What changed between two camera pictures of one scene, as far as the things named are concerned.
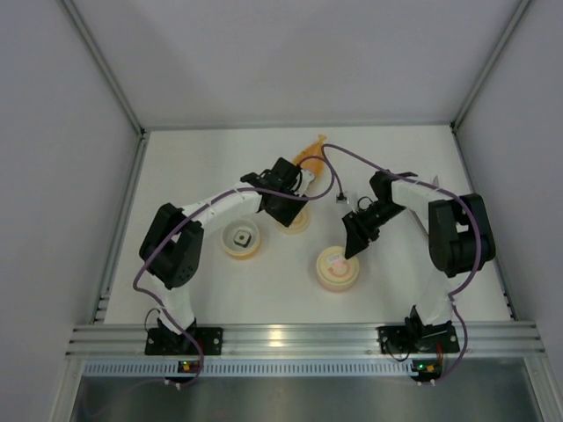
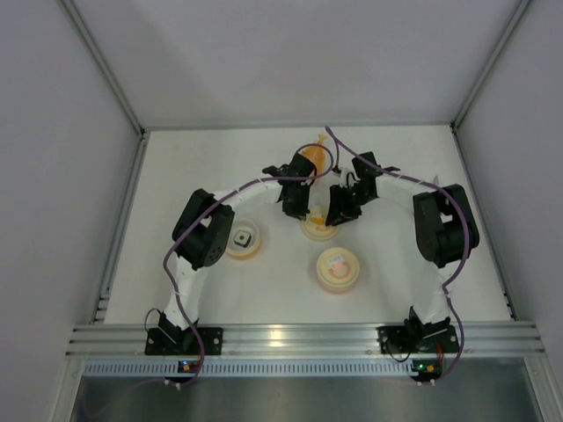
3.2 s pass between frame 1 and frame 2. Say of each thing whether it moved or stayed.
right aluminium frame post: stayed
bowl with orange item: moved
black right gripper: moved
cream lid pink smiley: stayed
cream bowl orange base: stayed
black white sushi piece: stayed
